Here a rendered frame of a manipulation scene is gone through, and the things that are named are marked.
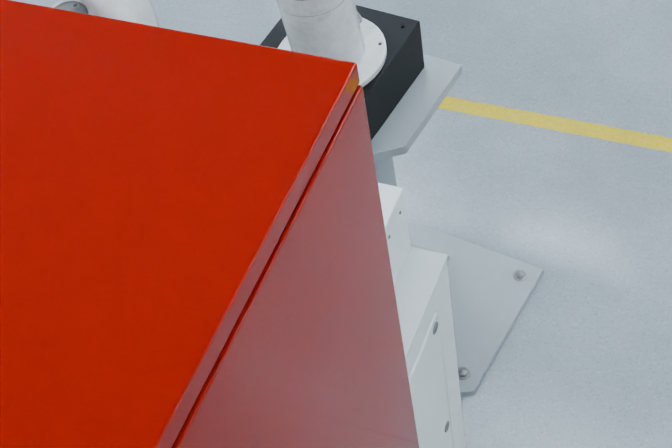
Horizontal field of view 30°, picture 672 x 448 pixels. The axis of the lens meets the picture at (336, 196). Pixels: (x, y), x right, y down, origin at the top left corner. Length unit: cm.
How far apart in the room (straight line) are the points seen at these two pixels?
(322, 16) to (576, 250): 120
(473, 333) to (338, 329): 197
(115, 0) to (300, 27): 44
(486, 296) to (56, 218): 219
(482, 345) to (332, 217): 202
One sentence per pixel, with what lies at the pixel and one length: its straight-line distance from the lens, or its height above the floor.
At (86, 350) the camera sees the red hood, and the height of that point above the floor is 182.
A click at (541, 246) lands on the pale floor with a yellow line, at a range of 297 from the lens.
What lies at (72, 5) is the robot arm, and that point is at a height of 131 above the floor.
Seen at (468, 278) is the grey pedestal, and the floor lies 1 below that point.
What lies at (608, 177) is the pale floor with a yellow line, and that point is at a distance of 311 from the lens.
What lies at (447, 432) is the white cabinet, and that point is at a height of 41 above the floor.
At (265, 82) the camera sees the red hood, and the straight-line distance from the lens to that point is 78.
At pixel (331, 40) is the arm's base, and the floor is 101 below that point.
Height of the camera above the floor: 235
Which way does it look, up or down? 49 degrees down
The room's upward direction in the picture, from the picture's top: 11 degrees counter-clockwise
